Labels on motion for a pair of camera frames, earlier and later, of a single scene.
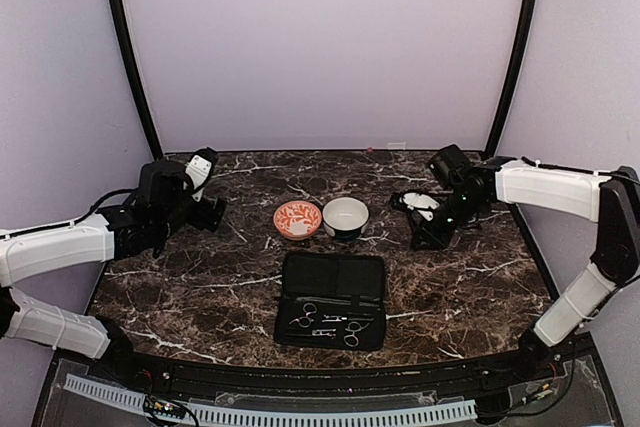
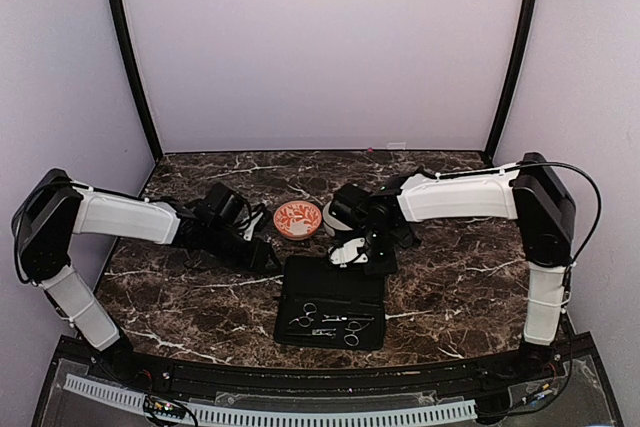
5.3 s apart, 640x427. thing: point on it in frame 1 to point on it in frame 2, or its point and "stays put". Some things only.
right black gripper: [437, 240] to [386, 267]
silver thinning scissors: [349, 340] stays put
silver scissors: [310, 308] stays put
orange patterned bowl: [297, 220] stays put
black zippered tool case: [332, 301] stays put
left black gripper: [201, 220] to [256, 259]
